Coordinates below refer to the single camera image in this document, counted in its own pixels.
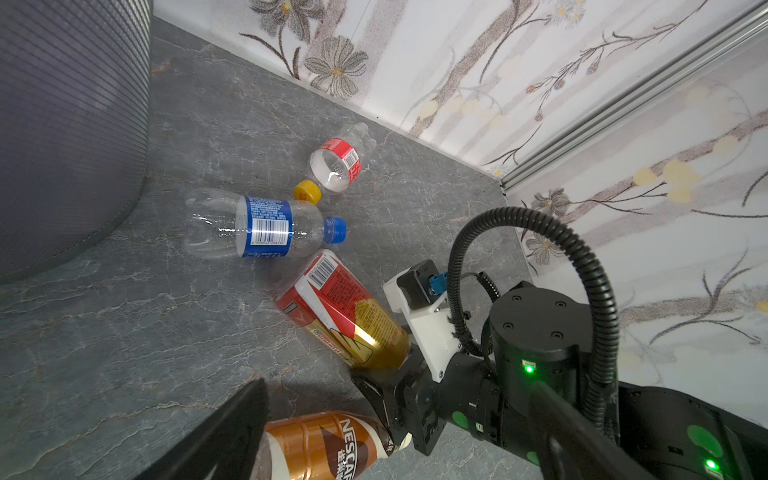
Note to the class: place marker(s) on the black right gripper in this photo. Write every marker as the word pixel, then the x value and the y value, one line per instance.
pixel 409 402

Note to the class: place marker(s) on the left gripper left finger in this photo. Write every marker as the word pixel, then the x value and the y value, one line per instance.
pixel 224 445

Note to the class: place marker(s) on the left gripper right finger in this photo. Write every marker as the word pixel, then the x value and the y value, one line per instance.
pixel 569 447

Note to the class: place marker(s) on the brown coffee bottle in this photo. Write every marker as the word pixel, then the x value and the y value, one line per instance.
pixel 325 446

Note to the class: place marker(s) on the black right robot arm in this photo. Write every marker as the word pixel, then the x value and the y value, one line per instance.
pixel 542 380

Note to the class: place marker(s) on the purple lined waste bin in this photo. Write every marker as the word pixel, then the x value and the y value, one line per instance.
pixel 75 97

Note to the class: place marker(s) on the clear bottle blue label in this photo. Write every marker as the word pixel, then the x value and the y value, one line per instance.
pixel 220 224

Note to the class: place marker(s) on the clear bottle yellow cap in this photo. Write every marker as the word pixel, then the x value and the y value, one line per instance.
pixel 337 163

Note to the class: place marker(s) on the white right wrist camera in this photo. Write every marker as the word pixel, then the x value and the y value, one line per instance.
pixel 420 295

